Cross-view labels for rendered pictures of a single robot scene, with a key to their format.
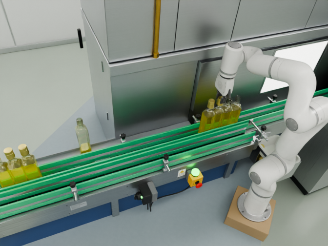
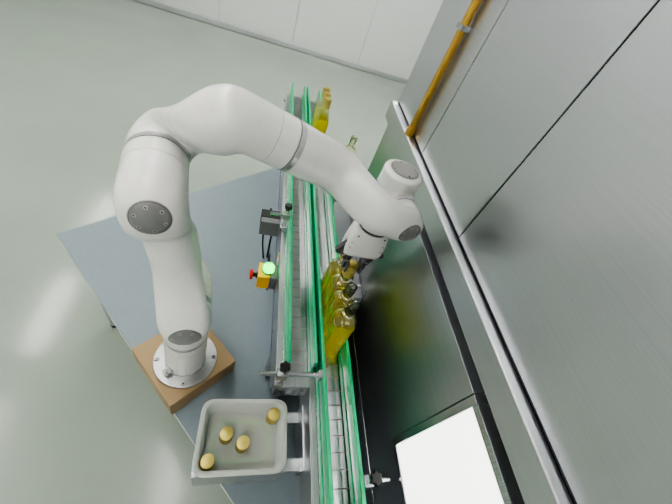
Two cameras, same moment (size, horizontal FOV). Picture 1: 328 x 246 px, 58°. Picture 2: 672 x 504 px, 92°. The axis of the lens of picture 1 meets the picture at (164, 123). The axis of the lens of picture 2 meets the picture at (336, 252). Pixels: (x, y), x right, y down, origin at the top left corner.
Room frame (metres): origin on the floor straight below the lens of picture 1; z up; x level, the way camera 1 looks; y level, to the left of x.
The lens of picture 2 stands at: (1.20, -0.91, 1.97)
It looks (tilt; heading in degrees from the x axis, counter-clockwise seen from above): 46 degrees down; 94
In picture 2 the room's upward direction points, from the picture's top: 25 degrees clockwise
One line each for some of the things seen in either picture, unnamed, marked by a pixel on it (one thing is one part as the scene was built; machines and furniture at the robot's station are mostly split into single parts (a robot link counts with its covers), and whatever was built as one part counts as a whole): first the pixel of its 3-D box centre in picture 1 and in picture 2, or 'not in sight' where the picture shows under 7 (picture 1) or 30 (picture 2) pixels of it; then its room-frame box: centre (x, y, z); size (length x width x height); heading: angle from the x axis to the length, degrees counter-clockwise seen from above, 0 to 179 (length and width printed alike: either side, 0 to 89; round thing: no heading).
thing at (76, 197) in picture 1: (75, 195); not in sight; (0.69, 0.37, 1.11); 0.07 x 0.04 x 0.13; 27
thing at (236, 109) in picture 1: (232, 116); (336, 332); (1.27, -0.40, 1.16); 0.06 x 0.06 x 0.21; 26
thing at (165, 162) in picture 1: (167, 167); (279, 216); (0.90, -0.04, 1.11); 0.07 x 0.04 x 0.13; 27
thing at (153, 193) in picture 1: (147, 193); (269, 222); (0.83, 0.05, 0.96); 0.08 x 0.08 x 0.08; 27
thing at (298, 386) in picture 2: (251, 140); (290, 387); (1.22, -0.54, 1.02); 0.09 x 0.04 x 0.07; 27
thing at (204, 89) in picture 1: (261, 72); (429, 410); (1.50, -0.56, 1.32); 0.90 x 0.03 x 0.34; 117
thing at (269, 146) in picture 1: (276, 154); (242, 438); (1.17, -0.70, 0.97); 0.22 x 0.17 x 0.09; 27
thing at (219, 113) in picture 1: (215, 121); (334, 298); (1.22, -0.29, 1.16); 0.06 x 0.06 x 0.21; 26
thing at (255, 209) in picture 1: (257, 197); (186, 346); (0.88, -0.55, 0.93); 0.19 x 0.19 x 0.18
